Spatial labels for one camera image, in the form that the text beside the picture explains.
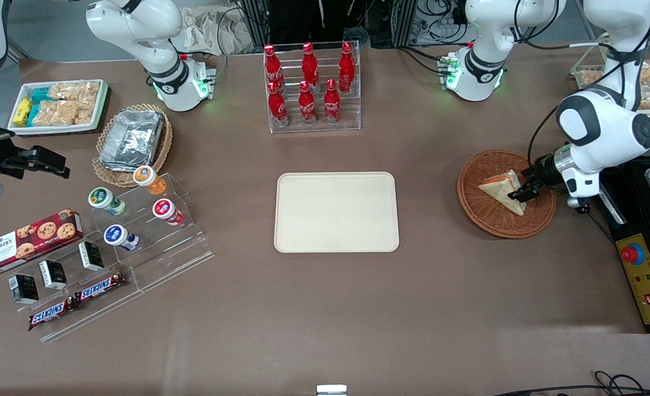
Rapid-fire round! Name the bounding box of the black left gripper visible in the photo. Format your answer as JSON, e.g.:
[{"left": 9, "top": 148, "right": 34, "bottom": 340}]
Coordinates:
[{"left": 509, "top": 154, "right": 565, "bottom": 202}]

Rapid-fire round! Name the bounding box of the triangular sandwich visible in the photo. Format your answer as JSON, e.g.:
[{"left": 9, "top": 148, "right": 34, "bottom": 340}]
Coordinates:
[{"left": 478, "top": 169, "right": 527, "bottom": 216}]

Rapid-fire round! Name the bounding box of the brown round wicker basket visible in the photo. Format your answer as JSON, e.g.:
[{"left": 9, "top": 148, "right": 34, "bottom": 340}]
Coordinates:
[{"left": 457, "top": 149, "right": 558, "bottom": 239}]

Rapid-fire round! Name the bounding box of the light tan wicker basket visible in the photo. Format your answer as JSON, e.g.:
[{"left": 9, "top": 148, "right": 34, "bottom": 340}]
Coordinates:
[{"left": 92, "top": 103, "right": 173, "bottom": 189}]

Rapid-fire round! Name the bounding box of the white rectangular snack tray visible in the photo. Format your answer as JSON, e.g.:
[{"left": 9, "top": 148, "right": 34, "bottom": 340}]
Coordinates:
[{"left": 7, "top": 79, "right": 110, "bottom": 135}]

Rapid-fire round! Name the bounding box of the cream rectangular serving tray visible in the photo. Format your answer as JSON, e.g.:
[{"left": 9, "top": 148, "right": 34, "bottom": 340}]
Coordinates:
[{"left": 274, "top": 172, "right": 400, "bottom": 254}]

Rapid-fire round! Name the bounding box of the green lid gum jar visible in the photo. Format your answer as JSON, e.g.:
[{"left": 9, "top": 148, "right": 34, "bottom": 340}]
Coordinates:
[{"left": 88, "top": 187, "right": 127, "bottom": 217}]

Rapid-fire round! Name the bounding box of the red Walkers cookie box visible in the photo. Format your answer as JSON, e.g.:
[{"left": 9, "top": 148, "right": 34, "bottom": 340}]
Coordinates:
[{"left": 0, "top": 209, "right": 84, "bottom": 277}]

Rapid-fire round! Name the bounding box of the foil container stack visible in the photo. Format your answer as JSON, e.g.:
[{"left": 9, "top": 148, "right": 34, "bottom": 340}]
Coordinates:
[{"left": 99, "top": 110, "right": 164, "bottom": 171}]

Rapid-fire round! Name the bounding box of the black equipment platform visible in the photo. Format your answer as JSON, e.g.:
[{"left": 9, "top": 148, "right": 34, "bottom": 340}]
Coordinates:
[{"left": 597, "top": 157, "right": 650, "bottom": 334}]

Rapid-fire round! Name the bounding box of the small black box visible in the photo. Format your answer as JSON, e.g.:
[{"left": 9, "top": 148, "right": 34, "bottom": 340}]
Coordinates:
[
  {"left": 39, "top": 260, "right": 68, "bottom": 290},
  {"left": 9, "top": 274, "right": 40, "bottom": 305},
  {"left": 78, "top": 241, "right": 105, "bottom": 272}
]

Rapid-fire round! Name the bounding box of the blue lid gum jar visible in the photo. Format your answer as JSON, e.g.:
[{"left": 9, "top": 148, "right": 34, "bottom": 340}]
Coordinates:
[{"left": 103, "top": 224, "right": 140, "bottom": 252}]

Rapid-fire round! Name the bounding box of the orange lid gum jar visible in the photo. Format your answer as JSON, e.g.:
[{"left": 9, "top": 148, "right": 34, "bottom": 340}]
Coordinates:
[{"left": 133, "top": 166, "right": 167, "bottom": 196}]

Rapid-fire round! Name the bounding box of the red lid gum jar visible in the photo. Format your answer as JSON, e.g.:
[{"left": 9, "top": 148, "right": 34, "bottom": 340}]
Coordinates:
[{"left": 152, "top": 199, "right": 184, "bottom": 226}]

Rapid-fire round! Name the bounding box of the Snickers chocolate bar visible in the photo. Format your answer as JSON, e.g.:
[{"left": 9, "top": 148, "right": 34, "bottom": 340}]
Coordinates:
[
  {"left": 28, "top": 297, "right": 79, "bottom": 331},
  {"left": 74, "top": 271, "right": 127, "bottom": 304}
]

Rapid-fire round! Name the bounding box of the yellow emergency stop control box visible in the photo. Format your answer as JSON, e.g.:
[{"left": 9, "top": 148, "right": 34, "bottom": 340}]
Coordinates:
[{"left": 615, "top": 234, "right": 650, "bottom": 326}]

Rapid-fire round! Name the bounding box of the clear acrylic stepped stand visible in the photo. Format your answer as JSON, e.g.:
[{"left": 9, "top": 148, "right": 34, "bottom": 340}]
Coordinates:
[
  {"left": 90, "top": 173, "right": 215, "bottom": 293},
  {"left": 0, "top": 231, "right": 141, "bottom": 343}
]

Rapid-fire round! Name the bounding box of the red cola bottle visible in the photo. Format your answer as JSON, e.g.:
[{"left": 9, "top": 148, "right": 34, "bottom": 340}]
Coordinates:
[
  {"left": 263, "top": 44, "right": 285, "bottom": 91},
  {"left": 298, "top": 81, "right": 318, "bottom": 126},
  {"left": 338, "top": 41, "right": 356, "bottom": 93},
  {"left": 324, "top": 79, "right": 341, "bottom": 124},
  {"left": 302, "top": 41, "right": 320, "bottom": 91},
  {"left": 267, "top": 81, "right": 290, "bottom": 127}
]

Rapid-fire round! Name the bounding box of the beige crumpled cloth bag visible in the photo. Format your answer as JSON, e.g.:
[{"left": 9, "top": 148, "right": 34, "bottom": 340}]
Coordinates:
[{"left": 173, "top": 5, "right": 248, "bottom": 56}]

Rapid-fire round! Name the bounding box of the clear acrylic bottle rack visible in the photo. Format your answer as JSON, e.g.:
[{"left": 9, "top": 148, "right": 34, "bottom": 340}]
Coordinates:
[{"left": 263, "top": 41, "right": 362, "bottom": 134}]

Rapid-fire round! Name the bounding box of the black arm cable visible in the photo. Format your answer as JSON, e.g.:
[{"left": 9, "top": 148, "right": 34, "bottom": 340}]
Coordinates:
[{"left": 527, "top": 104, "right": 559, "bottom": 171}]

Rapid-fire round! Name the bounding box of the black cable with plug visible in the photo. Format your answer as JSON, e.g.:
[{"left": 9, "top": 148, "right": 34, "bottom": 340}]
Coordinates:
[{"left": 585, "top": 208, "right": 617, "bottom": 243}]

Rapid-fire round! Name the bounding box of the black base cable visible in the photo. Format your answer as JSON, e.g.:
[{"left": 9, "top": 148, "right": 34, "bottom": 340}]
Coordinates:
[{"left": 399, "top": 47, "right": 446, "bottom": 75}]

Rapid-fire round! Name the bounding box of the aluminium profile frame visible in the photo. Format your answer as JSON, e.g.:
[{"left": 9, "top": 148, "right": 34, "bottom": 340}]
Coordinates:
[{"left": 394, "top": 0, "right": 418, "bottom": 47}]

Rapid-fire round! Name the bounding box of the black looped cable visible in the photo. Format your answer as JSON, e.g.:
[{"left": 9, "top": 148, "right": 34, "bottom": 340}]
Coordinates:
[{"left": 493, "top": 371, "right": 650, "bottom": 396}]

